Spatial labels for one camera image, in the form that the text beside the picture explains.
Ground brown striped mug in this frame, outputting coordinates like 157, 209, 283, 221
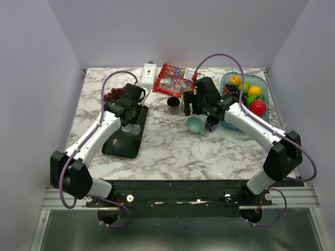
167, 97, 181, 115

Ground dark blue mug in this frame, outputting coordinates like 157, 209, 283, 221
205, 116, 220, 132

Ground green teal mug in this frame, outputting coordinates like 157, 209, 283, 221
186, 116, 205, 136

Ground grey blue mug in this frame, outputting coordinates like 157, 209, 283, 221
121, 124, 141, 136

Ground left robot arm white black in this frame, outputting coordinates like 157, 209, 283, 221
50, 84, 150, 207

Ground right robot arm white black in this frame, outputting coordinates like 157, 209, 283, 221
183, 77, 303, 205

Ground red grape bunch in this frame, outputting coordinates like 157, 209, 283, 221
104, 87, 125, 102

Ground white power strip box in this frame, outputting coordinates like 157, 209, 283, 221
140, 62, 157, 89

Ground red snack bag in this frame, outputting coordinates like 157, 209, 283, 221
153, 63, 194, 98

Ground purple grapes in bowl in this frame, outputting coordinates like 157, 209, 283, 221
223, 84, 248, 106

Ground green lime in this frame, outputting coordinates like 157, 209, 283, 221
238, 82, 250, 95

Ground green apple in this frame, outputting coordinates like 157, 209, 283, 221
247, 95, 263, 107

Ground yellow orange fruit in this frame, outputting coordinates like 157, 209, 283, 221
248, 85, 262, 96

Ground red apple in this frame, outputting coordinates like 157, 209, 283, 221
250, 100, 267, 117

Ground dark green tray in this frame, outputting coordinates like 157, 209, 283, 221
102, 106, 148, 159

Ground teal plastic fruit bowl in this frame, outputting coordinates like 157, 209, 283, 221
220, 72, 269, 132

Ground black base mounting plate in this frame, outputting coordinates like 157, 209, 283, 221
86, 179, 273, 219

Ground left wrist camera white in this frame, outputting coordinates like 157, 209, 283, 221
142, 88, 151, 102

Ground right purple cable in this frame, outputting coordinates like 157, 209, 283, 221
192, 53, 318, 227

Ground purple cable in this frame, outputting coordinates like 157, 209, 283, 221
58, 71, 131, 229
192, 53, 318, 227

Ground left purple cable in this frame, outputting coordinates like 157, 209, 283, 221
58, 71, 131, 229

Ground aluminium rail frame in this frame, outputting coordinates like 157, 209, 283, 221
31, 181, 326, 250

